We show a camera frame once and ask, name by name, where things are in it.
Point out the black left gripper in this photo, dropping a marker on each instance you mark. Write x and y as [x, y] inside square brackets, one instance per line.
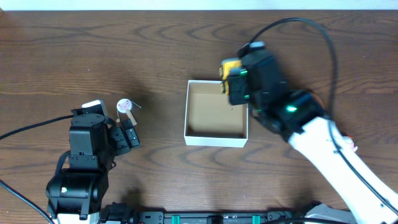
[122, 139]

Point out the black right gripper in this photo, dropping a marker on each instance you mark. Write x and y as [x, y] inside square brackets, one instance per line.
[235, 83]

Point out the yellow grey toy car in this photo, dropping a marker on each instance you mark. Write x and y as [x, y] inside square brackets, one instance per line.
[229, 68]

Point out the pink white duck figure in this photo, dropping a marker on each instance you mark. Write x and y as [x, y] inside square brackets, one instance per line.
[349, 143]

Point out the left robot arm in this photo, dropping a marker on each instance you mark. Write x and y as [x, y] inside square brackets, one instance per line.
[80, 182]

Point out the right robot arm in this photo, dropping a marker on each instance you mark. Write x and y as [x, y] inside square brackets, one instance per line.
[301, 120]

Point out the pig face rattle drum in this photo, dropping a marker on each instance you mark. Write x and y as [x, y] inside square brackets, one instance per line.
[125, 106]

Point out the white cardboard box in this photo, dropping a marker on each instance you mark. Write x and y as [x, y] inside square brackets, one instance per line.
[210, 120]

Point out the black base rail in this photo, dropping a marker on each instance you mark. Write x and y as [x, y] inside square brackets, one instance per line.
[122, 213]

